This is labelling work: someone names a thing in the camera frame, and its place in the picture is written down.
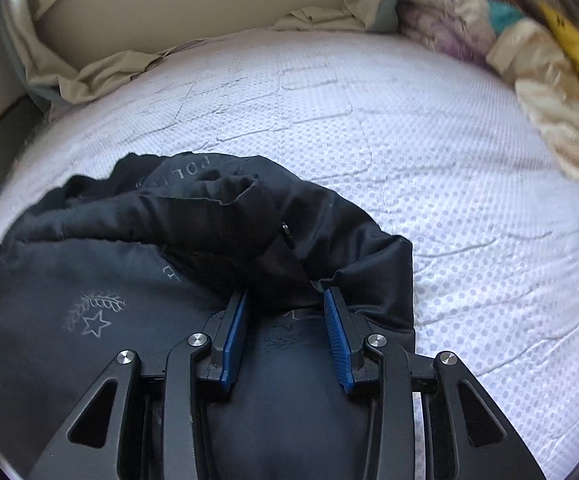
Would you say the black printed jacket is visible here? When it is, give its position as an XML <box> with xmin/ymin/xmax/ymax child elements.
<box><xmin>0</xmin><ymin>153</ymin><xmax>415</xmax><ymax>479</ymax></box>

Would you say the white quilted mattress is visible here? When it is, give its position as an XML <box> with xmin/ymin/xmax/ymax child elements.
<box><xmin>0</xmin><ymin>30</ymin><xmax>579</xmax><ymax>479</ymax></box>

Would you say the beige bed sheet cover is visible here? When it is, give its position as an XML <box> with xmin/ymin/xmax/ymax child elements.
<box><xmin>0</xmin><ymin>0</ymin><xmax>398</xmax><ymax>105</ymax></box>

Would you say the pile of folded colourful blankets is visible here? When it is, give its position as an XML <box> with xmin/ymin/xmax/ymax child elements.
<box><xmin>397</xmin><ymin>0</ymin><xmax>579</xmax><ymax>181</ymax></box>

